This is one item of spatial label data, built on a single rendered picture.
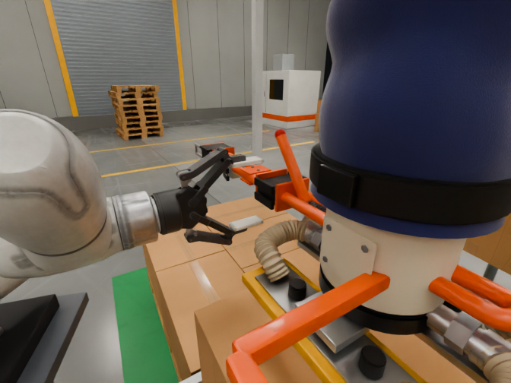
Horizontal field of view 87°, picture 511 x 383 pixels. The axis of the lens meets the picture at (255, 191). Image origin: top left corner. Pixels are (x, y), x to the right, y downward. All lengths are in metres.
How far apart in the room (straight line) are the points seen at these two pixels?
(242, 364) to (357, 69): 0.28
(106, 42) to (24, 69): 2.28
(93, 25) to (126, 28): 0.89
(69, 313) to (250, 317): 0.67
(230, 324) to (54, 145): 0.53
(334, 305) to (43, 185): 0.28
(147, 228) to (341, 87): 0.34
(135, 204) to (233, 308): 0.38
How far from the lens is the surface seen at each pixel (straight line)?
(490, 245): 1.76
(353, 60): 0.30
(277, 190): 0.53
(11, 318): 1.16
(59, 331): 1.11
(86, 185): 0.30
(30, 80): 10.26
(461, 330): 0.41
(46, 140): 0.28
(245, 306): 0.72
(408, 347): 0.72
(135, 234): 0.46
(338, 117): 0.30
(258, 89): 4.21
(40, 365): 1.04
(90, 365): 1.99
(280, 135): 0.55
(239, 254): 1.57
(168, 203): 0.47
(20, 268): 0.47
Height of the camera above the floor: 1.47
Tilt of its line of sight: 23 degrees down
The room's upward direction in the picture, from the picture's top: straight up
